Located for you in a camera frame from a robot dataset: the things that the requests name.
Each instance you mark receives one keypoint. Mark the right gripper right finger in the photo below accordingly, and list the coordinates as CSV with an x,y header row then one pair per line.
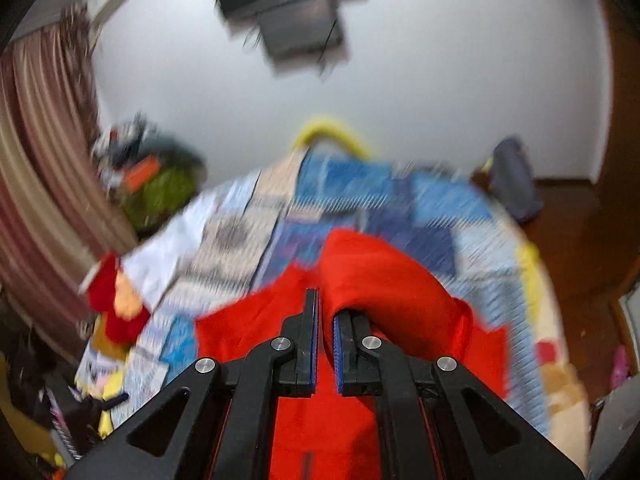
x,y
436,420

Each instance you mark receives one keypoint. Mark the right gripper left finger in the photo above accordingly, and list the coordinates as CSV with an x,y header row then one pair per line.
x,y
215,420

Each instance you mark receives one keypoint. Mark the red zip jacket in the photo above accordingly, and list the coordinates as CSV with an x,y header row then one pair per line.
x,y
329,436

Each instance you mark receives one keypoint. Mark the pile of clutter clothes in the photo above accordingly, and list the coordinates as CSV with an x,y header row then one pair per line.
x,y
121,147

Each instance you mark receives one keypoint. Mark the pile of papers and books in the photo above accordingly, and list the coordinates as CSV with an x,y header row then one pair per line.
x,y
107,369

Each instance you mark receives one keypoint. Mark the red plush toy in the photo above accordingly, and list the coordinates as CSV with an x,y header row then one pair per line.
x,y
110,292

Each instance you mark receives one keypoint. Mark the white shirt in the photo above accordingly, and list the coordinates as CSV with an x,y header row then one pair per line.
x,y
151,267

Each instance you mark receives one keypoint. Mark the green patterned cloth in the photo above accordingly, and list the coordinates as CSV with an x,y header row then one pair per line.
x,y
159,199

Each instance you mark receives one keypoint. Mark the grey cloth on chair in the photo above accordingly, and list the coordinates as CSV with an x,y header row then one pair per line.
x,y
512,181

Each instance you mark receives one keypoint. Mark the striped brown curtain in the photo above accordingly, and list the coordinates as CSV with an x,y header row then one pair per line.
x,y
56,219

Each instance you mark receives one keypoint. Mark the orange box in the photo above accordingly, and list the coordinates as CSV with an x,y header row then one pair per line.
x,y
135,177

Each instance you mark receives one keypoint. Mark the brown wooden wardrobe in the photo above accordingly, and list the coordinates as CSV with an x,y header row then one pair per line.
x,y
618,185

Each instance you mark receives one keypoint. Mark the grey neck pillow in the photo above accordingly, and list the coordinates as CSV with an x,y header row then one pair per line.
x,y
172,152

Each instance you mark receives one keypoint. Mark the yellow bed footboard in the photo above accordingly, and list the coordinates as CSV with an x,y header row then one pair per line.
x,y
326,128

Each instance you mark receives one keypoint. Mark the small black wall monitor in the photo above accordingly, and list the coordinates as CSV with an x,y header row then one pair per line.
x,y
301,27

